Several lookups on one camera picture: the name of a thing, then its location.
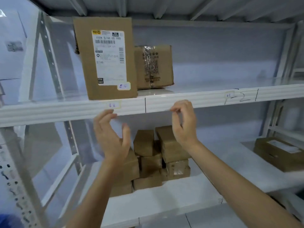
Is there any person's left hand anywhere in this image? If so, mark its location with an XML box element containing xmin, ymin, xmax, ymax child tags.
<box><xmin>93</xmin><ymin>109</ymin><xmax>132</xmax><ymax>162</ymax></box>

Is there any person's right hand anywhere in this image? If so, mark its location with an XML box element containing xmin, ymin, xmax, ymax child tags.
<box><xmin>170</xmin><ymin>100</ymin><xmax>200</xmax><ymax>146</ymax></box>

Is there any person's left forearm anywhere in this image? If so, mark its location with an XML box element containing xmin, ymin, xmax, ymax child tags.
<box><xmin>65</xmin><ymin>157</ymin><xmax>130</xmax><ymax>228</ymax></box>

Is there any person's right forearm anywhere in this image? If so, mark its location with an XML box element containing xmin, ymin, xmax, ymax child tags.
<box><xmin>180</xmin><ymin>139</ymin><xmax>304</xmax><ymax>228</ymax></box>

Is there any pile of small cardboard boxes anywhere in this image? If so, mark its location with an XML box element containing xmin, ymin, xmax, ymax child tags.
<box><xmin>110</xmin><ymin>126</ymin><xmax>191</xmax><ymax>197</ymax></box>

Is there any taped brown cardboard box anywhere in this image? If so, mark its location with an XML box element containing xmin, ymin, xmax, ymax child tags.
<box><xmin>134</xmin><ymin>45</ymin><xmax>175</xmax><ymax>90</ymax></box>

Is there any white metal shelving unit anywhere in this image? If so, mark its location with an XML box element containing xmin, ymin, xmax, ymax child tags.
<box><xmin>0</xmin><ymin>0</ymin><xmax>304</xmax><ymax>228</ymax></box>

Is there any large cardboard box white label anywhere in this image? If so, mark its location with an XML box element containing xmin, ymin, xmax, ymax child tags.
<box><xmin>73</xmin><ymin>17</ymin><xmax>138</xmax><ymax>101</ymax></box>

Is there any flat cardboard box white label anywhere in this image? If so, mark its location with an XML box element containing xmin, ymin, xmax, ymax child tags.
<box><xmin>253</xmin><ymin>137</ymin><xmax>304</xmax><ymax>173</ymax></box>

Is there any neighbouring white metal shelf rack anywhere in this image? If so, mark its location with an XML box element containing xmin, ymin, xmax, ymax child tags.
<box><xmin>261</xmin><ymin>64</ymin><xmax>304</xmax><ymax>145</ymax></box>

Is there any clear plastic side panel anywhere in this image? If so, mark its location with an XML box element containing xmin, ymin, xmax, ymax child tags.
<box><xmin>0</xmin><ymin>2</ymin><xmax>79</xmax><ymax>178</ymax></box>

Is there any blue cloth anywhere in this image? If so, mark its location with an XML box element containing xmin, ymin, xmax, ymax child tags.
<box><xmin>0</xmin><ymin>214</ymin><xmax>17</xmax><ymax>228</ymax></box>

